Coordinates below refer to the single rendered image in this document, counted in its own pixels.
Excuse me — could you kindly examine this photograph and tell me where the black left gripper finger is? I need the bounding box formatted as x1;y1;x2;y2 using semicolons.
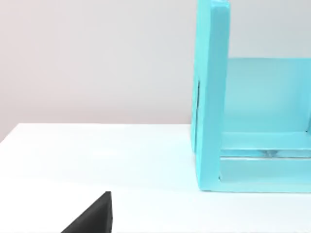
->
60;191;113;233

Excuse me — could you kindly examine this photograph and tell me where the light blue rack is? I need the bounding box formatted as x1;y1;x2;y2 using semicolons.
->
190;0;311;194

